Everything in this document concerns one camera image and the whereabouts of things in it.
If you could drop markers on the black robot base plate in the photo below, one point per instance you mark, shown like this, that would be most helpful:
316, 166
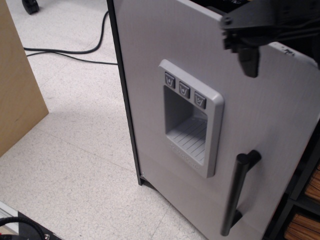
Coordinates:
26, 230

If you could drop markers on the woven basket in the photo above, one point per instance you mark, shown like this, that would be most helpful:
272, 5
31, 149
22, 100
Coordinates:
302, 228
312, 189

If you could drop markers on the black door handle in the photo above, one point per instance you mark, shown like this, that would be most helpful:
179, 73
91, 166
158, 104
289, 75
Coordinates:
243, 164

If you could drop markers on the woven basket upper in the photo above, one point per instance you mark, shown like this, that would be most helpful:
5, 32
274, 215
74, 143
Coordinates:
312, 189

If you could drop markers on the black caster wheel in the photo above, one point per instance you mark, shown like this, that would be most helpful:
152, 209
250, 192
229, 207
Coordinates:
30, 6

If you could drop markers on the grey toy fridge door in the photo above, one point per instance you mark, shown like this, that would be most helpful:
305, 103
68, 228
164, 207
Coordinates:
200, 125

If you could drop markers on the light wooden panel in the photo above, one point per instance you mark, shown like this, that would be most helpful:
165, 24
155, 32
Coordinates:
22, 105

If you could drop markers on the woven basket lower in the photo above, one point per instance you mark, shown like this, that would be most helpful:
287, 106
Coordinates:
302, 228

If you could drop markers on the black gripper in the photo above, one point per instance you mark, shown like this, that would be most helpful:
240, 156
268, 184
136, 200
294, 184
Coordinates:
260, 22

